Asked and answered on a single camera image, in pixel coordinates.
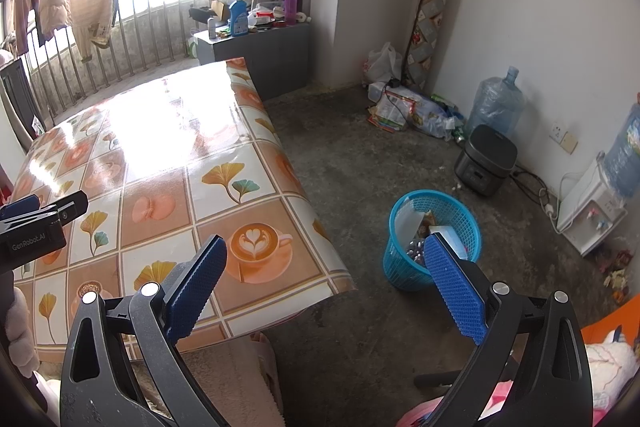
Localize blue detergent bottle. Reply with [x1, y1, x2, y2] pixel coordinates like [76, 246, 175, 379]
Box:
[229, 0, 250, 36]

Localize person's pink clothing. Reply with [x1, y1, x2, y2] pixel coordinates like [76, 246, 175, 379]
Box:
[395, 379, 516, 427]

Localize grey ledge cabinet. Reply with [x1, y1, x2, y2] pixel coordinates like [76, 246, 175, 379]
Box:
[192, 19, 313, 102]

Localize blue labelled water bottle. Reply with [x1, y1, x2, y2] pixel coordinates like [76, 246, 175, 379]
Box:
[602, 102, 640, 200]

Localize blue white packet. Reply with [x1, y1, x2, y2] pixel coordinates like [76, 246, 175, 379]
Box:
[430, 224, 471, 260]

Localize empty clear water jug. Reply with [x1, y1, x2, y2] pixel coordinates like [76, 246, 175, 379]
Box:
[466, 66, 526, 138]

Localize metal balcony railing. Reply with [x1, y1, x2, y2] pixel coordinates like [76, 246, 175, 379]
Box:
[0, 0, 201, 118]

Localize white power cable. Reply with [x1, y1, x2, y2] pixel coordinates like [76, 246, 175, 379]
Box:
[542, 172, 583, 223]

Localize gold orange noodle packet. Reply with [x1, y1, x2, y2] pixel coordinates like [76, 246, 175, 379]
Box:
[422, 209, 441, 238]

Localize clear bag of packets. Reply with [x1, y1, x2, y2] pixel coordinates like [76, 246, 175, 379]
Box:
[407, 94, 466, 140]

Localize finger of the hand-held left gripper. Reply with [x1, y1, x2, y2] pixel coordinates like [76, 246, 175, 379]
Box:
[0, 194, 43, 223]
[42, 189, 90, 225]

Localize clear plastic wrapper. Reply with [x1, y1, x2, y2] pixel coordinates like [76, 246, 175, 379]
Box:
[395, 202, 426, 248]

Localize white water dispenser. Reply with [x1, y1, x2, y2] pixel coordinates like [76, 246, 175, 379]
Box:
[556, 157, 628, 258]

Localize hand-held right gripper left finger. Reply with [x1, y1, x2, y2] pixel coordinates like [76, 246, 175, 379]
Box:
[60, 234, 228, 427]

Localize foil wrapper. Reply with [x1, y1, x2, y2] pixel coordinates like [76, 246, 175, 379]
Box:
[405, 237, 431, 265]

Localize white plastic bag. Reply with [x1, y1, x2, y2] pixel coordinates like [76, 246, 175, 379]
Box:
[363, 42, 403, 84]

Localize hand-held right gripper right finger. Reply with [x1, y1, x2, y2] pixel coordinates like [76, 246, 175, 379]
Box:
[424, 232, 593, 427]

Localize person's left forearm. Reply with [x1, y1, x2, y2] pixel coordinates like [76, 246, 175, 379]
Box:
[0, 284, 43, 380]

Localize pile of snack packets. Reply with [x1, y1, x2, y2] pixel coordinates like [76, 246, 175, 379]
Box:
[368, 87, 418, 132]

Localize beige hanging overalls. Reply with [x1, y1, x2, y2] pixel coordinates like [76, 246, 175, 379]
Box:
[70, 0, 121, 62]

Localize black chair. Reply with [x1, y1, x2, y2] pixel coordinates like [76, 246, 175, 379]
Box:
[0, 57, 46, 148]

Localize black rice cooker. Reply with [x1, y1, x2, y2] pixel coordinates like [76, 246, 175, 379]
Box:
[453, 124, 518, 198]

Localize blue plastic mesh basket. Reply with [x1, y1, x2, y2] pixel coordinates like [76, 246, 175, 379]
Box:
[382, 189, 482, 292]

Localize white fluffy cloth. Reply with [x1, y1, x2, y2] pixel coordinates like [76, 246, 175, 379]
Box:
[585, 327, 640, 408]

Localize black power cable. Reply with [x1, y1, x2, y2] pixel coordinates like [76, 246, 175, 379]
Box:
[510, 167, 551, 202]

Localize heap of colourful wrappers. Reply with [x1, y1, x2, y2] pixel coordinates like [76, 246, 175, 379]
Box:
[595, 247, 636, 303]

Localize patterned rolled mat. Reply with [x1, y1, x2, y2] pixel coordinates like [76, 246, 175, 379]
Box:
[402, 0, 451, 90]

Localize patterned tablecloth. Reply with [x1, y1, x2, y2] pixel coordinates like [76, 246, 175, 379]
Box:
[7, 57, 358, 363]

